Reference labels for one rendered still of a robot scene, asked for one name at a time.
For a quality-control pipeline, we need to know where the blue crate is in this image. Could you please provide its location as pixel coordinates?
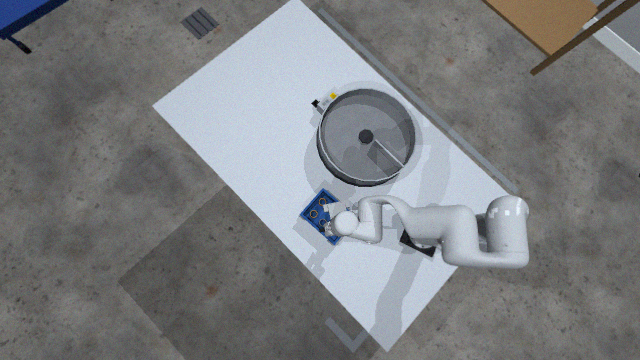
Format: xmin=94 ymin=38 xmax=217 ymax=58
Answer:
xmin=300 ymin=188 xmax=341 ymax=245

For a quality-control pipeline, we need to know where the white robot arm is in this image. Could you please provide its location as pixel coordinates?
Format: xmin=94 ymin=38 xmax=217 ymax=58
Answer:
xmin=323 ymin=195 xmax=529 ymax=269

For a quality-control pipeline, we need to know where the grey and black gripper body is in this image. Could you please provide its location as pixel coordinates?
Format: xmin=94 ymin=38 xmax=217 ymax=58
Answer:
xmin=323 ymin=221 xmax=335 ymax=237

